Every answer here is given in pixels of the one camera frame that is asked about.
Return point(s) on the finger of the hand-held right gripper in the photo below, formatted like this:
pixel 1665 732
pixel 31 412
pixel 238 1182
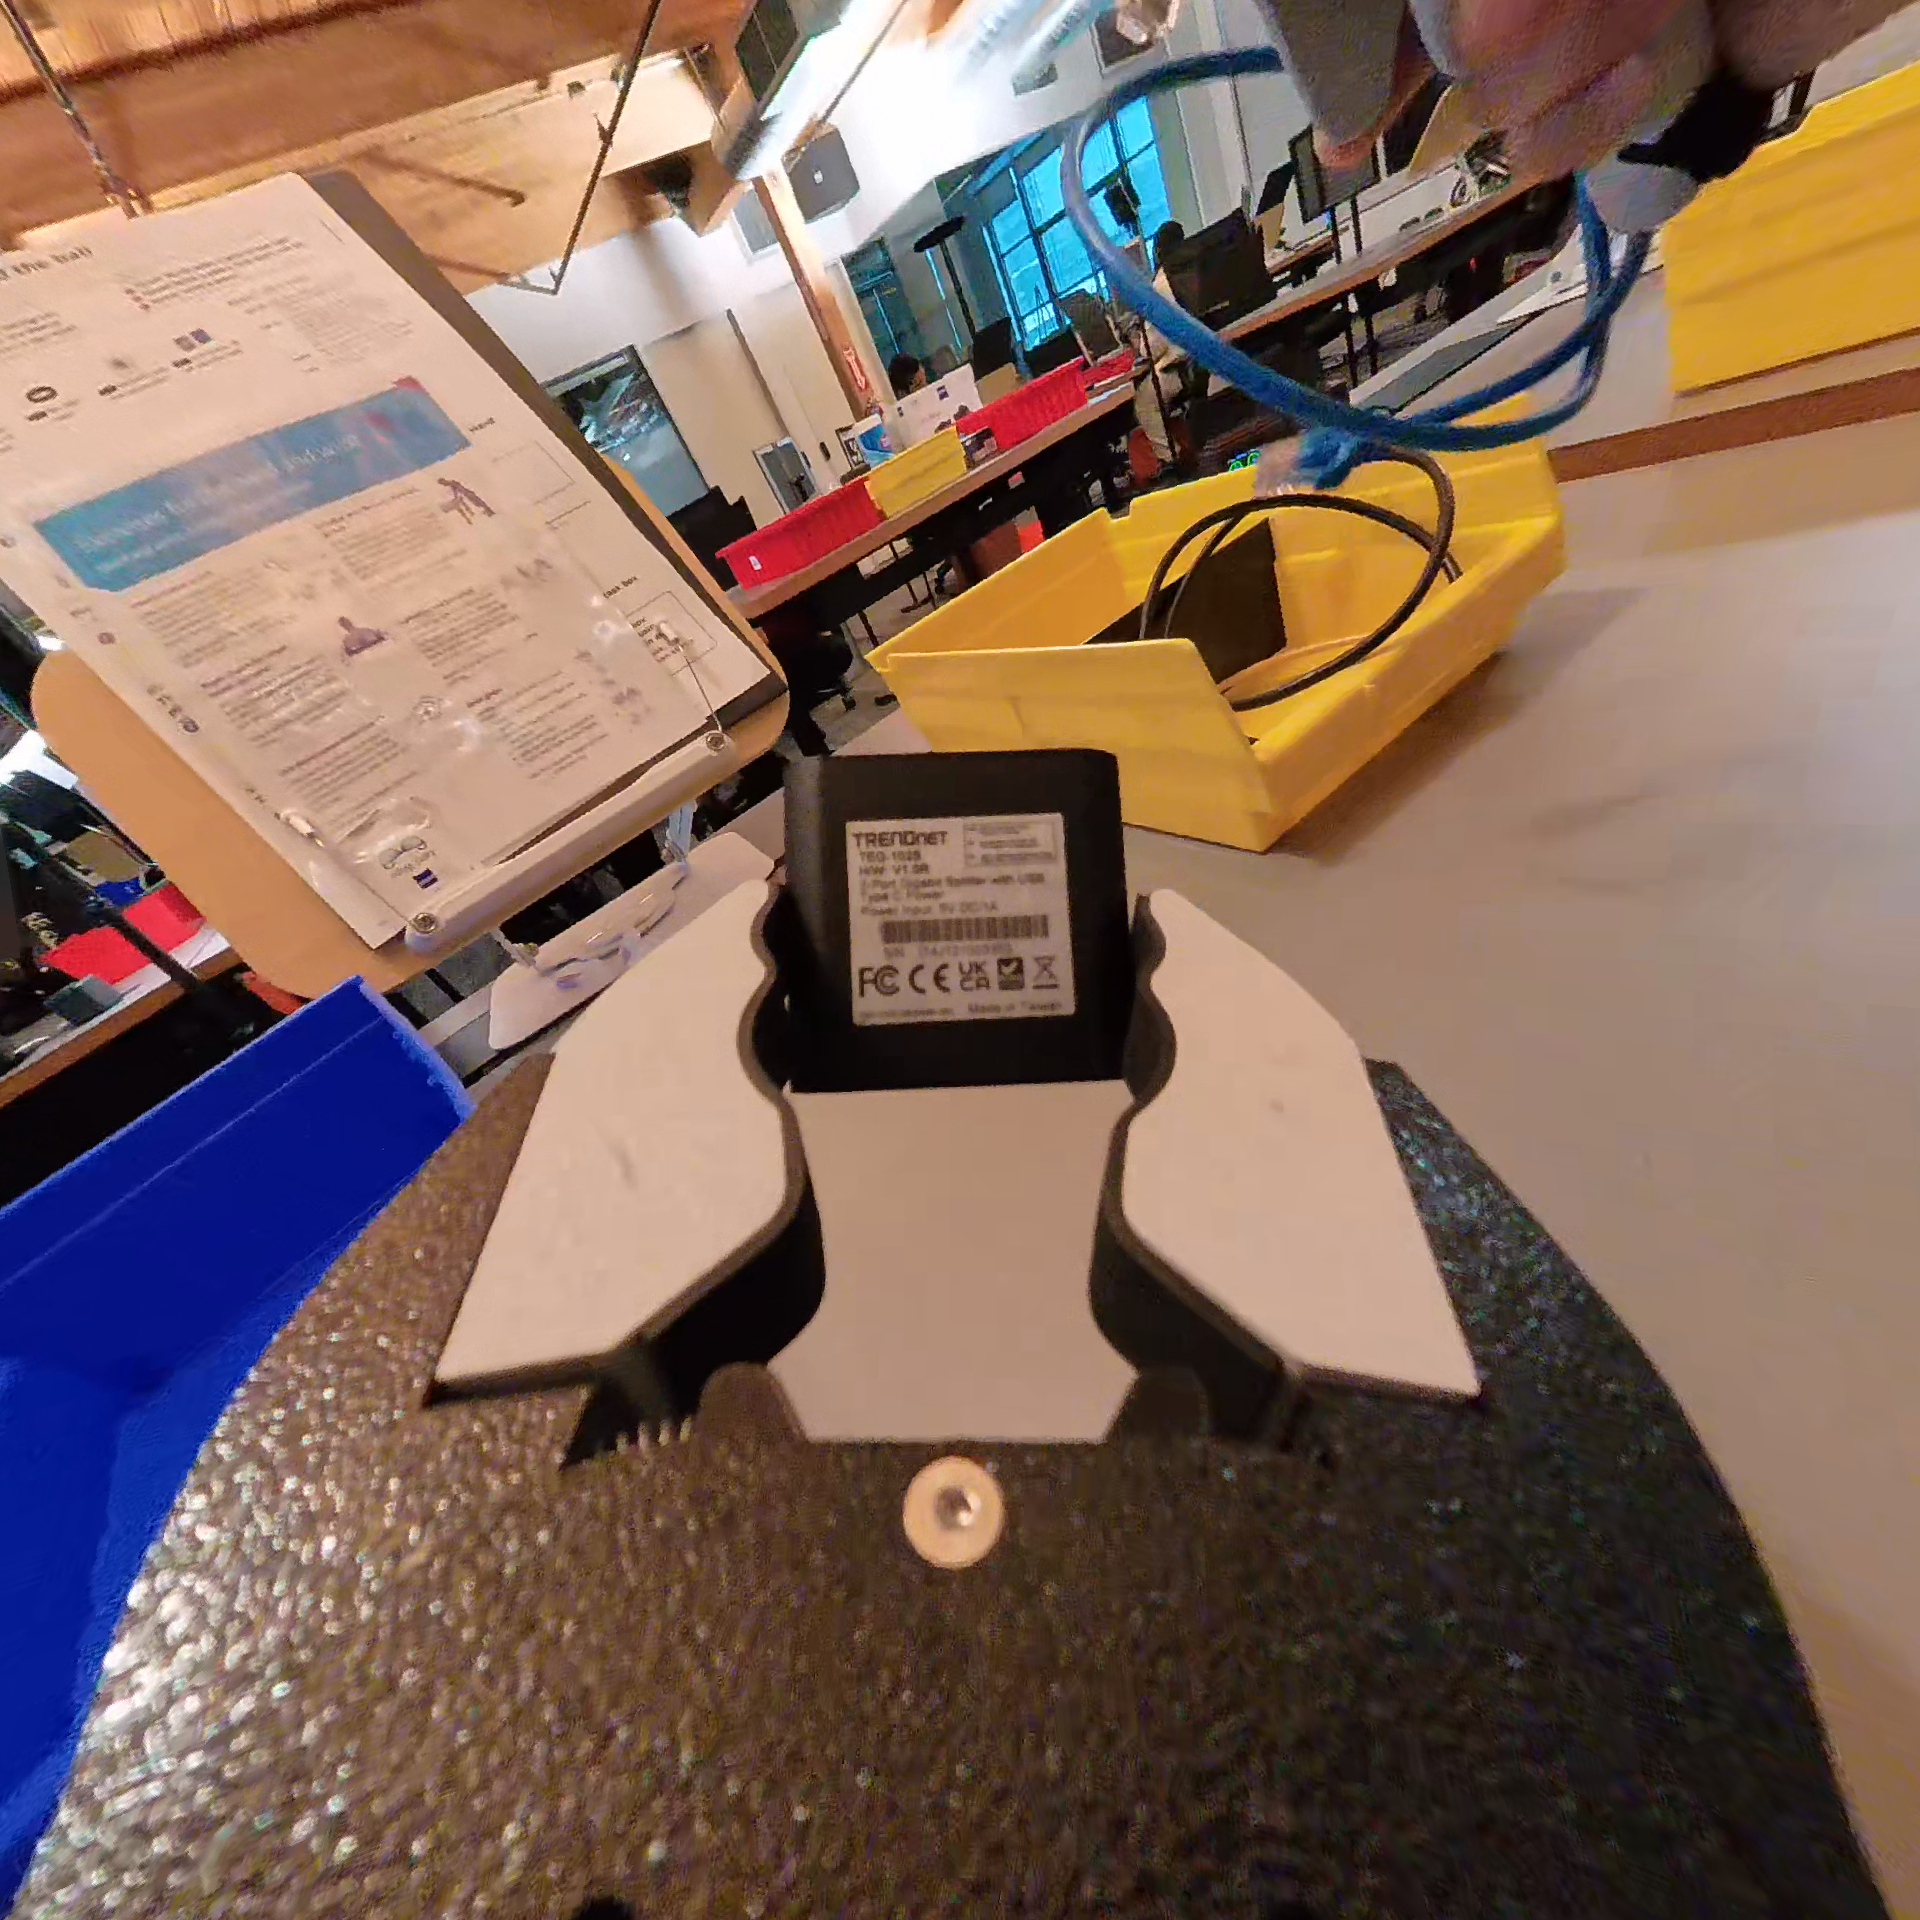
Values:
pixel 1350 60

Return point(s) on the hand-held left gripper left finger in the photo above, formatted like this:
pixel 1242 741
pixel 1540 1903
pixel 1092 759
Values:
pixel 631 1169

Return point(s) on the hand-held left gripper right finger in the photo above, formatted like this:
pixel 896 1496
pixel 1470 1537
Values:
pixel 1290 1169

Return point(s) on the black network splitter box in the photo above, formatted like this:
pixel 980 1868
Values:
pixel 963 931

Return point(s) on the person's right hand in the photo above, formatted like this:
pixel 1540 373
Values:
pixel 1558 76

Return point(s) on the large yellow plastic bin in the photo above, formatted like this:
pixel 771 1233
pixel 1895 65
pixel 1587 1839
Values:
pixel 1800 256

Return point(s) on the long wooden work table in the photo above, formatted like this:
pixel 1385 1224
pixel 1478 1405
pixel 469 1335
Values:
pixel 900 539
pixel 1397 262

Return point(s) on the white document stand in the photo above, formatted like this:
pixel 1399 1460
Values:
pixel 631 931

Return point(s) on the large window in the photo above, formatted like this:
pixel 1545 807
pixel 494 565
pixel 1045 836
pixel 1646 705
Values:
pixel 1051 227

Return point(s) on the red plastic bin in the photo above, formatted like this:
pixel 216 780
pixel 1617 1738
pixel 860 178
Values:
pixel 804 533
pixel 1051 397

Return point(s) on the blue plastic bin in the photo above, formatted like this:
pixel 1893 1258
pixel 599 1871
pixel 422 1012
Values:
pixel 153 1274

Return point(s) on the small yellow plastic bin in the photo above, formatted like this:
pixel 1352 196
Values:
pixel 918 473

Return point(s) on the black wall speaker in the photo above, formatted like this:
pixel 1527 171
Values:
pixel 826 168

